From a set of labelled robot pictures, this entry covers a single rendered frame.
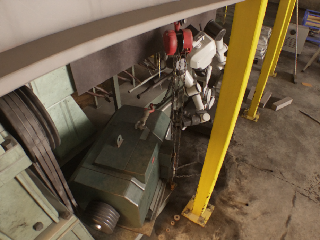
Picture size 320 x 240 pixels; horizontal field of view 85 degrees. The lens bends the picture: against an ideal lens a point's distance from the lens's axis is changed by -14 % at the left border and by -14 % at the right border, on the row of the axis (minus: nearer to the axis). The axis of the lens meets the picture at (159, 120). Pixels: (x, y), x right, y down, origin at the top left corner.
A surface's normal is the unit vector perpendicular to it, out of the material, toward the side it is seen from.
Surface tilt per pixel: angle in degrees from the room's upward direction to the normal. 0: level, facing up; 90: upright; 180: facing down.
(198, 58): 73
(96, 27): 0
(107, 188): 0
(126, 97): 0
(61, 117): 90
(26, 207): 90
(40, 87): 90
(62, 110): 90
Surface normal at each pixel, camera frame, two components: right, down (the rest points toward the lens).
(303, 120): 0.00, -0.77
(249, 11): -0.57, 0.53
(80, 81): 0.82, 0.36
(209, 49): 0.19, 0.37
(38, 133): 0.80, 0.19
